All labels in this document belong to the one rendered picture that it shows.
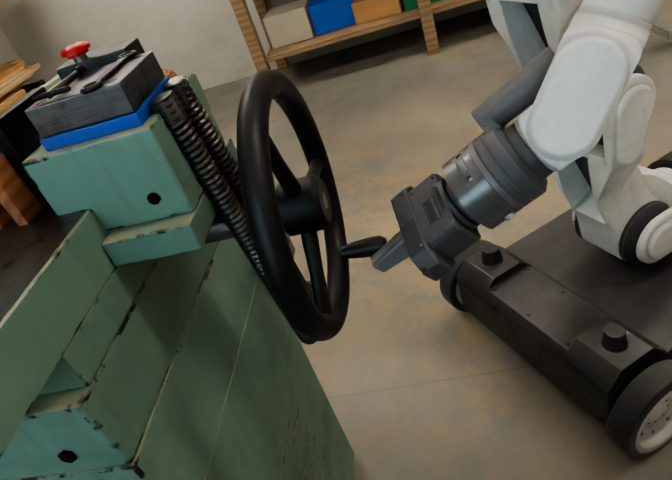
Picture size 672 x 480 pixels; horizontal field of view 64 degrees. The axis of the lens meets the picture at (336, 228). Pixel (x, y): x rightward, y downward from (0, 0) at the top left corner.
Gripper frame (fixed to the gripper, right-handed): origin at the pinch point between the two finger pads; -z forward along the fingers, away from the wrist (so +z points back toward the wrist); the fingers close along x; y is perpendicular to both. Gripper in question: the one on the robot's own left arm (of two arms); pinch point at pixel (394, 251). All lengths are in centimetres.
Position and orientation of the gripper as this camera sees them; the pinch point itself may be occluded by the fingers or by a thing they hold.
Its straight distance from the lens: 63.7
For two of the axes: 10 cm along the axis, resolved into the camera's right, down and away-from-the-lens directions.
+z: 6.8, -5.7, -4.6
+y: -7.1, -3.7, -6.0
